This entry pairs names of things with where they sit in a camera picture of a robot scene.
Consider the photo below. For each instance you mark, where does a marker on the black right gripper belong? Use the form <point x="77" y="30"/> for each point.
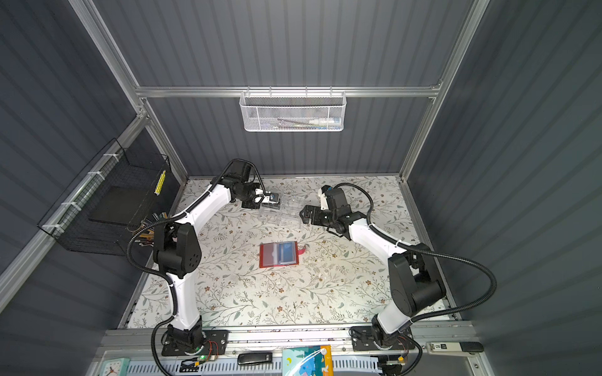
<point x="313" y="215"/>

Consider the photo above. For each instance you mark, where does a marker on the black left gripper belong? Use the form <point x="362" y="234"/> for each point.
<point x="259" y="200"/>

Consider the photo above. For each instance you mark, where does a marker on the red leather card holder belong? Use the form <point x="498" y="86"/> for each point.
<point x="277" y="254"/>

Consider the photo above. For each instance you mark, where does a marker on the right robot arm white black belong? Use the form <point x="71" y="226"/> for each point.
<point x="415" y="280"/>

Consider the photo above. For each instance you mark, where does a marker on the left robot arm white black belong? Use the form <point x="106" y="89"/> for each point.
<point x="178" y="252"/>

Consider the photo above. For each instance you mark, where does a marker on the clear acrylic organizer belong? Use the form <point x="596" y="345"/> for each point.
<point x="282" y="210"/>

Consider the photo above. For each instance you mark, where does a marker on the yellow marker in basket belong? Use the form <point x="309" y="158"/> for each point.
<point x="160" y="183"/>

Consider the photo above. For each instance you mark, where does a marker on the white marker in basket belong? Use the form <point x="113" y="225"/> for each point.
<point x="323" y="123"/>

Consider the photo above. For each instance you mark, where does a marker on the bundle of coloured pencils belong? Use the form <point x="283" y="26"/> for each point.
<point x="146" y="238"/>

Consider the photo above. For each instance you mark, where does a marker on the colourful picture book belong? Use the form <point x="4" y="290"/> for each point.
<point x="307" y="361"/>

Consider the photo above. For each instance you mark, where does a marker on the small black device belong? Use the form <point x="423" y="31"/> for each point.
<point x="248" y="359"/>

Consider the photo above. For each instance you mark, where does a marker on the teal alarm clock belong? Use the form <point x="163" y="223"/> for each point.
<point x="114" y="367"/>

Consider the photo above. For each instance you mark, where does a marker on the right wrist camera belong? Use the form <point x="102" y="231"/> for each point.
<point x="328" y="197"/>

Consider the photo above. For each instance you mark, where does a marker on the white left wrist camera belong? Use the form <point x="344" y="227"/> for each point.
<point x="270" y="197"/>

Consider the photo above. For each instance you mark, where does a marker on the white mesh wall basket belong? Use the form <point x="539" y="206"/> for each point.
<point x="260" y="112"/>

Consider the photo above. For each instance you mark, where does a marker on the black wire wall basket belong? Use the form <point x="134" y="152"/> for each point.
<point x="101" y="213"/>

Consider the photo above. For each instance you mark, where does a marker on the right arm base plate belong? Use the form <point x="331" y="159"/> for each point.
<point x="364" y="338"/>

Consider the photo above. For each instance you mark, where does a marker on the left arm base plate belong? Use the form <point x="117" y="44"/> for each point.
<point x="180" y="343"/>

